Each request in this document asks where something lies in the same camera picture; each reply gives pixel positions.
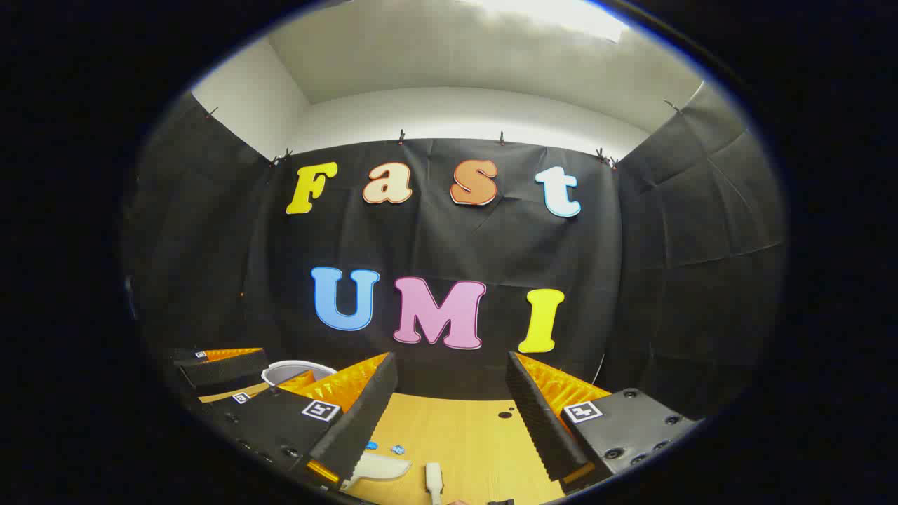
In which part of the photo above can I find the small white broom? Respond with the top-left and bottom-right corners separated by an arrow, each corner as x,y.
424,462 -> 446,505

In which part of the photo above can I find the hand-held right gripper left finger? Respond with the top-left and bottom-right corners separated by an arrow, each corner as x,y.
202,352 -> 398,489

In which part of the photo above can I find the white plastic dustpan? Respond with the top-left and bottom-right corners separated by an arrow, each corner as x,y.
342,452 -> 413,492

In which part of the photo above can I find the black backdrop cloth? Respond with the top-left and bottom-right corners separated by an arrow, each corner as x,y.
123,81 -> 786,422

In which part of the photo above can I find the wooden desktop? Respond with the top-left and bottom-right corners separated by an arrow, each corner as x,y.
199,384 -> 570,505

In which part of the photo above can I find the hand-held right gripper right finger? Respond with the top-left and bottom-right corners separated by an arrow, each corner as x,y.
505,352 -> 704,490

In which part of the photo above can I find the white ribbed garbage bin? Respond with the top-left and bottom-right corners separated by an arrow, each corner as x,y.
262,360 -> 338,388

